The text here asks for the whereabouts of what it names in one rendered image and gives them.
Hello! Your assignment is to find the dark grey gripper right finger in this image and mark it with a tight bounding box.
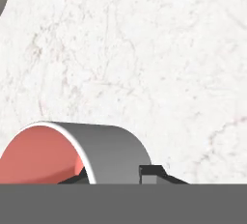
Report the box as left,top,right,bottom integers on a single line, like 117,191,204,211
138,164,191,185

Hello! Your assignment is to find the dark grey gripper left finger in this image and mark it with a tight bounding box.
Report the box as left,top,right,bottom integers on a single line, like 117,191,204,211
57,166,89,185

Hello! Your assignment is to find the grey cup with pink inside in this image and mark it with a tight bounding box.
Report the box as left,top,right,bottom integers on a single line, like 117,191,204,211
0,121,153,185

